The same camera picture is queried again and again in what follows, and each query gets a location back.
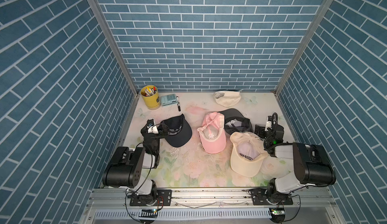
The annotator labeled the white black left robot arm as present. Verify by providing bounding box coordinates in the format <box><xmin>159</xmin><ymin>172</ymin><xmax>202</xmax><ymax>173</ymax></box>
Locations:
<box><xmin>102</xmin><ymin>119</ymin><xmax>169</xmax><ymax>206</ymax></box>

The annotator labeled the teal desk calculator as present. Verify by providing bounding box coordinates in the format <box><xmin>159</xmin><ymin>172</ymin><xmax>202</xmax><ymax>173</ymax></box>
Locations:
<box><xmin>160</xmin><ymin>94</ymin><xmax>178</xmax><ymax>107</ymax></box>

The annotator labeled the yellow pen holder cup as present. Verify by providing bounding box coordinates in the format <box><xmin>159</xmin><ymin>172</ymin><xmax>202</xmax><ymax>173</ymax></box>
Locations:
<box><xmin>140</xmin><ymin>85</ymin><xmax>161</xmax><ymax>110</ymax></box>

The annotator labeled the pink baseball cap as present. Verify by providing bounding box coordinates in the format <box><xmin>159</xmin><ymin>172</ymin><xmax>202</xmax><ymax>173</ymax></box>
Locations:
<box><xmin>197</xmin><ymin>112</ymin><xmax>227</xmax><ymax>154</ymax></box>

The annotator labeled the black baseball cap left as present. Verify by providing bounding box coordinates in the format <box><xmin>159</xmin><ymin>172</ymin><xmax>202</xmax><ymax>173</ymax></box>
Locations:
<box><xmin>160</xmin><ymin>114</ymin><xmax>192</xmax><ymax>148</ymax></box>

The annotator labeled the cream cap at back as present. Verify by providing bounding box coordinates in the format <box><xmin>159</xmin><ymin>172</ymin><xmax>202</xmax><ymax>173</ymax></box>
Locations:
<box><xmin>213</xmin><ymin>91</ymin><xmax>241</xmax><ymax>108</ymax></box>

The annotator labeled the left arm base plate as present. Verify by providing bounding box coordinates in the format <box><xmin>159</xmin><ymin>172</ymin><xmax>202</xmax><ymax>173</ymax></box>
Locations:
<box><xmin>129</xmin><ymin>189</ymin><xmax>172</xmax><ymax>206</ymax></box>

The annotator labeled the beige baseball cap with text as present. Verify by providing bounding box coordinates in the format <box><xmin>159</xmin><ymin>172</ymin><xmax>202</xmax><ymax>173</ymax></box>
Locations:
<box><xmin>230</xmin><ymin>132</ymin><xmax>269</xmax><ymax>178</ymax></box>

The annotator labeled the aluminium front rail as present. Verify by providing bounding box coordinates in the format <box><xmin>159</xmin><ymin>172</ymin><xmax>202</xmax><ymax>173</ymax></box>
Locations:
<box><xmin>80</xmin><ymin>187</ymin><xmax>345</xmax><ymax>224</ymax></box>

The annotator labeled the black cap with mesh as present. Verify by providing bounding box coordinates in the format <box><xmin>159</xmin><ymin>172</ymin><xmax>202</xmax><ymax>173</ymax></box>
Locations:
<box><xmin>219</xmin><ymin>109</ymin><xmax>253</xmax><ymax>135</ymax></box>

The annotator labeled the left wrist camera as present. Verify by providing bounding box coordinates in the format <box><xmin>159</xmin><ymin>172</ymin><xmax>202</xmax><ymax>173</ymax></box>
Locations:
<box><xmin>147</xmin><ymin>125</ymin><xmax>159</xmax><ymax>134</ymax></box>

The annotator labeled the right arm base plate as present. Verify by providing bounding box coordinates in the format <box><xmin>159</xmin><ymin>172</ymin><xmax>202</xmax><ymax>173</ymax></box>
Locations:
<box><xmin>248</xmin><ymin>188</ymin><xmax>293</xmax><ymax>205</ymax></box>

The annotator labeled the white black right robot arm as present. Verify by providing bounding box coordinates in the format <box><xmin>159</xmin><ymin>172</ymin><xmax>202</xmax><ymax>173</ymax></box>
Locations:
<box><xmin>250</xmin><ymin>113</ymin><xmax>336</xmax><ymax>205</ymax></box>

